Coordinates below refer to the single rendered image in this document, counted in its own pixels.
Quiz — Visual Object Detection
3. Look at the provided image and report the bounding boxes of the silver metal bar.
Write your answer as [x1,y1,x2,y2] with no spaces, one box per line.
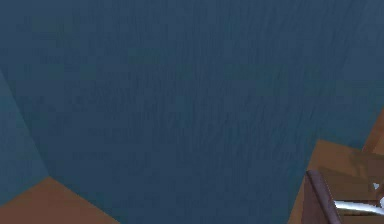
[333,181,384,218]

